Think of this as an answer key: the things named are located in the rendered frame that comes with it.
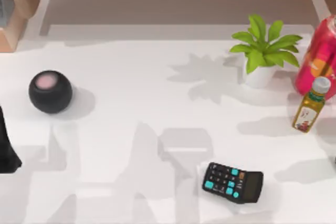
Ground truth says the black calculator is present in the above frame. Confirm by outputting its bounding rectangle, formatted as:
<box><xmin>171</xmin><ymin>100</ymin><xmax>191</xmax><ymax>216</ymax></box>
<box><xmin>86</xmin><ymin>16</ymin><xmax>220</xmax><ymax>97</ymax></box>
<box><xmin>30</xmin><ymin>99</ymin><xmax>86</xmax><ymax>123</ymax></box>
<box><xmin>202</xmin><ymin>162</ymin><xmax>264</xmax><ymax>205</ymax></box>

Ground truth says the green plant in white pot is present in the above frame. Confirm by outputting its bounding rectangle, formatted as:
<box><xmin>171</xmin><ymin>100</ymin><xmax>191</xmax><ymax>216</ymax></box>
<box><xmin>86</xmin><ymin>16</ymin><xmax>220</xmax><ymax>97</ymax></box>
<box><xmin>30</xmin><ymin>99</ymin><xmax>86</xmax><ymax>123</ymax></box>
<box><xmin>228</xmin><ymin>14</ymin><xmax>303</xmax><ymax>89</ymax></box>

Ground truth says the black round speaker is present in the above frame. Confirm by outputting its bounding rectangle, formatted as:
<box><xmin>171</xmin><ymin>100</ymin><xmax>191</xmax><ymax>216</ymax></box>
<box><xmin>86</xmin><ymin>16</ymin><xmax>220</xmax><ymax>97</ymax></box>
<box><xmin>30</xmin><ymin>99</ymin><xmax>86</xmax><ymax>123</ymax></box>
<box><xmin>28</xmin><ymin>70</ymin><xmax>73</xmax><ymax>115</ymax></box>

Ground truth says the yellow bottle with white cap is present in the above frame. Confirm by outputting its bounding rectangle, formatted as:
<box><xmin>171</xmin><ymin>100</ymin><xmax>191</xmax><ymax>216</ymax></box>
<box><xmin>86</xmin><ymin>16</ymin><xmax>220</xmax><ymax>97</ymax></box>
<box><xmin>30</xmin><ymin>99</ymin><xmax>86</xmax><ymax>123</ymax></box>
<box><xmin>292</xmin><ymin>76</ymin><xmax>332</xmax><ymax>133</ymax></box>

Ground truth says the red and pink can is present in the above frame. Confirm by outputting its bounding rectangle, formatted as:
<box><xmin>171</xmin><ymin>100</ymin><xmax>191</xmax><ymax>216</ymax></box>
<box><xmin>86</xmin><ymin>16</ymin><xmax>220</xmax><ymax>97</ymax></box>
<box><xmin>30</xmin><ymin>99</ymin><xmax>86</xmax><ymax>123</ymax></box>
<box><xmin>294</xmin><ymin>14</ymin><xmax>336</xmax><ymax>96</ymax></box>

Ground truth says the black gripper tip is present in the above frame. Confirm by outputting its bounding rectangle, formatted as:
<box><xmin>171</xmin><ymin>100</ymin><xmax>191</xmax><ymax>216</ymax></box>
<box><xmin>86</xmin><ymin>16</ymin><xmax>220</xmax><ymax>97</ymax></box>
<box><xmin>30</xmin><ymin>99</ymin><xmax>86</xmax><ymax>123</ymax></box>
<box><xmin>0</xmin><ymin>106</ymin><xmax>23</xmax><ymax>174</ymax></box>

